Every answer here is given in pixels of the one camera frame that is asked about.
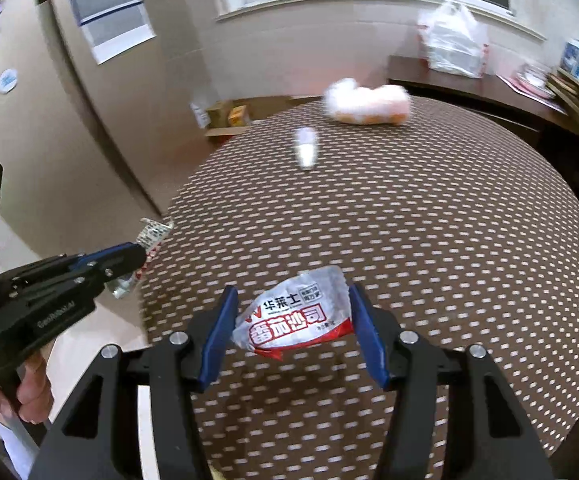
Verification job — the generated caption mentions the white wall poster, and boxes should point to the white wall poster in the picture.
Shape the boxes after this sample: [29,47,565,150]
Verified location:
[62,0,156,65]

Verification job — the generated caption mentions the person's left hand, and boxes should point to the person's left hand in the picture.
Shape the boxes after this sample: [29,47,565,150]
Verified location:
[0,349,54,426]

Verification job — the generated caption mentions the beige refrigerator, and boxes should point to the beige refrigerator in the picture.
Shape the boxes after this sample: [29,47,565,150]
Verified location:
[0,0,170,281]

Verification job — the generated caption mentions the dark wooden desk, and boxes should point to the dark wooden desk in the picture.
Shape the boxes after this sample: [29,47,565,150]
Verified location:
[387,55,579,226]

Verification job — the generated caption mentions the red and white ketchup packet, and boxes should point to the red and white ketchup packet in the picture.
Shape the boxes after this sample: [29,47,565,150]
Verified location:
[234,266,356,361]

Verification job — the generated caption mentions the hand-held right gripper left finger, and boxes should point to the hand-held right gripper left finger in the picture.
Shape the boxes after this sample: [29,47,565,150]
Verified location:
[30,285,240,480]

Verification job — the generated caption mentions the orange and white plastic bag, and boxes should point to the orange and white plastic bag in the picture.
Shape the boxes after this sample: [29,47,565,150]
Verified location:
[323,77,413,126]

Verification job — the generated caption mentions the brown cardboard box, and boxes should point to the brown cardboard box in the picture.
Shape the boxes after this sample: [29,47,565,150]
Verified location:
[204,95,295,147]

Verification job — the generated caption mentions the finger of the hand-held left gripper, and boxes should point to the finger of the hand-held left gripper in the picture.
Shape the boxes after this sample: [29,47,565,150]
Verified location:
[12,259,146,307]
[0,242,147,289]

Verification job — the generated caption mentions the white and red wrapper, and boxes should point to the white and red wrapper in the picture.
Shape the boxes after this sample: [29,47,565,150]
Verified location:
[112,217,174,300]

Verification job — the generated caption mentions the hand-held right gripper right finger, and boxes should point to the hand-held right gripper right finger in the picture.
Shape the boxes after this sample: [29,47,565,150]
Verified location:
[348,284,555,480]

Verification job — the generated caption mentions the small clear plastic cup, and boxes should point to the small clear plastic cup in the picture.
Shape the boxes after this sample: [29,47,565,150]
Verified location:
[293,126,319,170]

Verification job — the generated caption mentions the pink papers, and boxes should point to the pink papers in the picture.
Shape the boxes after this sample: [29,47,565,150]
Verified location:
[497,64,556,100]

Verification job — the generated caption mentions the brown polka dot tablecloth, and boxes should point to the brown polka dot tablecloth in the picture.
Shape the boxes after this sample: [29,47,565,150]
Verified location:
[137,92,579,471]

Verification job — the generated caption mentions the person's left forearm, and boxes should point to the person's left forearm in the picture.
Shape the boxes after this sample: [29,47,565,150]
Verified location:
[0,407,38,480]

